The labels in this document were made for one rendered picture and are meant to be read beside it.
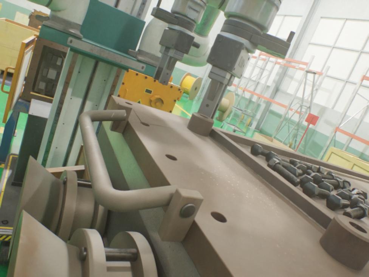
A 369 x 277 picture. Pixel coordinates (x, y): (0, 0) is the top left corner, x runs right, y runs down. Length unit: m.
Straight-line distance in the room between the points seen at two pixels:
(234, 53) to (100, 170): 0.32
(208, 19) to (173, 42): 0.71
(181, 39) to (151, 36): 0.77
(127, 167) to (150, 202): 0.15
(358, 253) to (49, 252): 0.23
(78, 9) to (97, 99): 0.57
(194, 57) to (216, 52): 1.07
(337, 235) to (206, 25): 1.31
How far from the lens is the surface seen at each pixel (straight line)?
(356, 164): 6.03
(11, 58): 5.92
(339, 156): 6.25
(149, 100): 2.87
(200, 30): 1.48
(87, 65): 1.68
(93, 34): 1.58
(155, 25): 1.52
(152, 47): 1.50
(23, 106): 2.76
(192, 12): 0.78
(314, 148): 11.58
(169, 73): 0.78
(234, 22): 0.50
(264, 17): 0.50
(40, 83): 2.87
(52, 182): 0.36
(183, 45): 0.75
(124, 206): 0.18
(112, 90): 1.69
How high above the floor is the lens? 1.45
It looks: 13 degrees down
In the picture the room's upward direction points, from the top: 23 degrees clockwise
